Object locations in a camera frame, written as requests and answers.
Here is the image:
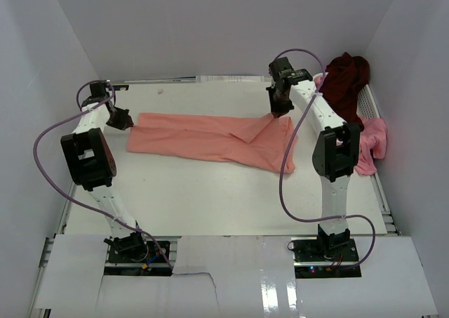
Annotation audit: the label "salmon pink t shirt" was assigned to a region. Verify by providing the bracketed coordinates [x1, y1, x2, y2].
[127, 113, 295, 173]

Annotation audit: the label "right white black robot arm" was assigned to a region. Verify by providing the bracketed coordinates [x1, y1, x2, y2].
[267, 77, 360, 261]

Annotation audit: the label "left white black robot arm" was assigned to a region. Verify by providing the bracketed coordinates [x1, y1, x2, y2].
[60, 103, 148, 262]

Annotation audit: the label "black label sticker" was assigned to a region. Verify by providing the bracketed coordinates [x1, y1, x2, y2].
[113, 85, 129, 91]

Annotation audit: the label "dark red shirt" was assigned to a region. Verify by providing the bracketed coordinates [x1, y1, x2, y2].
[320, 52, 370, 130]

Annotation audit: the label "papers behind table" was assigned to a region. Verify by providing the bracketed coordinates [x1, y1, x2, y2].
[196, 75, 265, 83]

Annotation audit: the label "white plastic laundry basket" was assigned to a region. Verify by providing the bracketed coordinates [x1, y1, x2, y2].
[314, 74, 379, 128]

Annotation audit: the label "pink shirt in basket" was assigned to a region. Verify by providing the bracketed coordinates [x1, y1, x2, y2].
[355, 116, 387, 175]

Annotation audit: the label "white paper sheets front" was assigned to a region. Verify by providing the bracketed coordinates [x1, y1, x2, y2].
[35, 234, 438, 317]

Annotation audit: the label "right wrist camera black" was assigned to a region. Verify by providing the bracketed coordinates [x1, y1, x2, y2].
[269, 57, 312, 85]

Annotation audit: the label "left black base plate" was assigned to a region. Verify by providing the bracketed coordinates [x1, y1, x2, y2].
[104, 240, 172, 277]

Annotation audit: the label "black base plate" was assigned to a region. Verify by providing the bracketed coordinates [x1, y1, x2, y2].
[287, 239, 362, 279]
[104, 240, 172, 277]

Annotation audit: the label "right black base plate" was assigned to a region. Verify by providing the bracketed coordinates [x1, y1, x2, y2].
[287, 239, 362, 279]

